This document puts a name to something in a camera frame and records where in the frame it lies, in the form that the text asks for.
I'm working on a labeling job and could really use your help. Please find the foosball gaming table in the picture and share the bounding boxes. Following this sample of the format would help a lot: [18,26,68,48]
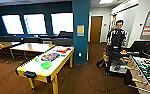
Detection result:
[123,54,150,94]

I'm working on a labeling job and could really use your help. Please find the red flat item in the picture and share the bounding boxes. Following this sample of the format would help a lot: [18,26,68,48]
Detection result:
[55,47,69,56]

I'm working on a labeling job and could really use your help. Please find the black sofa cushion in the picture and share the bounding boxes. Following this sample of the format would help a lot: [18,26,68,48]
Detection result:
[57,30,74,39]

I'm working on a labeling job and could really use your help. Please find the blue snack box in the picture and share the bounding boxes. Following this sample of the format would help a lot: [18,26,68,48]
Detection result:
[40,51,61,62]

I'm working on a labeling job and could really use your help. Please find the brown wooden door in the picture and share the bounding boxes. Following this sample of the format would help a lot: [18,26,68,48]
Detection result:
[90,15,104,44]

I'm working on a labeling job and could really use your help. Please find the bright window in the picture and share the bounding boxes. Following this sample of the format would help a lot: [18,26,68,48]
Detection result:
[50,12,74,35]
[1,14,25,35]
[23,13,48,35]

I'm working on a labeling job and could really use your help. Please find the brown backpack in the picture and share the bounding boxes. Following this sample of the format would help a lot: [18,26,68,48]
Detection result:
[95,57,107,69]

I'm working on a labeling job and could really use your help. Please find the small green cup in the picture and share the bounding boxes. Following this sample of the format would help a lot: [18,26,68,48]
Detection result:
[34,57,40,63]

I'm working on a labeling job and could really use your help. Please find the wooden office table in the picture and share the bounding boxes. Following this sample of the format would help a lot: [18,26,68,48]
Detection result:
[0,41,20,58]
[9,42,56,60]

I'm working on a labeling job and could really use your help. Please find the black wheeled cart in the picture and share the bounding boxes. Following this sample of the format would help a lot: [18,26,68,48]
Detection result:
[105,46,130,77]

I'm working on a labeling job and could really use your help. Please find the person in dark shirt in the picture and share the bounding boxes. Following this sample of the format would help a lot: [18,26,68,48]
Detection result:
[105,19,129,51]

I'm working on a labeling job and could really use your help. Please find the small orange object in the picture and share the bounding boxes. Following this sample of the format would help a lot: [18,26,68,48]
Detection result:
[120,49,128,55]

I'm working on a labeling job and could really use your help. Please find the white air hockey table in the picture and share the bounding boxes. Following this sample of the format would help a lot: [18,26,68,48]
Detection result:
[14,45,75,94]

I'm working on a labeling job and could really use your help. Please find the rectangular ceiling light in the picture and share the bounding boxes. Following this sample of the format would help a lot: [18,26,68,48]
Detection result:
[98,0,115,5]

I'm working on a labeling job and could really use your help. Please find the dark sofa row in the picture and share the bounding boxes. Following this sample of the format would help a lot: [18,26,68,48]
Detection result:
[0,34,74,47]

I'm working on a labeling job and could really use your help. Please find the yellow wall sign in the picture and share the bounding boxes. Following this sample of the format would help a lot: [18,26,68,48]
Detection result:
[76,24,85,37]

